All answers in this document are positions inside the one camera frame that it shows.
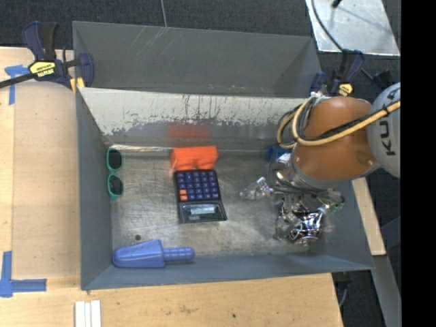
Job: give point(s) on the black and blue calculator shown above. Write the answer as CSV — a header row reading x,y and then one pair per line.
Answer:
x,y
199,196

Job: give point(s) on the orange block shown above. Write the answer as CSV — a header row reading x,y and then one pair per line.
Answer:
x,y
194,157

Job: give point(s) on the clear plastic thing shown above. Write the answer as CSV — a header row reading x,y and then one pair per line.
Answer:
x,y
256,190

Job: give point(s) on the green sunglasses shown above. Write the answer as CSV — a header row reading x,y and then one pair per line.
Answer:
x,y
115,174

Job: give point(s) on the pale wood board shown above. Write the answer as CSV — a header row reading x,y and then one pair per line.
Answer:
x,y
44,182

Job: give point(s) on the grey metal bin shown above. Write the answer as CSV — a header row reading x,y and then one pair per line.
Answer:
x,y
238,237

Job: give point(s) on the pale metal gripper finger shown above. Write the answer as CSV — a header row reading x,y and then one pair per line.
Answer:
x,y
312,232
286,227

